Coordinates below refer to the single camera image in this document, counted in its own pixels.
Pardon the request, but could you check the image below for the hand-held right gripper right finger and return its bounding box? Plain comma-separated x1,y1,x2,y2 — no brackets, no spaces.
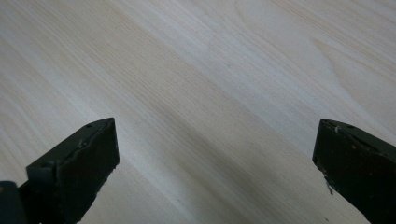
311,118,396,224

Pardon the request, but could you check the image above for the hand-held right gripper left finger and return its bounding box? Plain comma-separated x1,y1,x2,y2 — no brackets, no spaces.
18,117,120,224

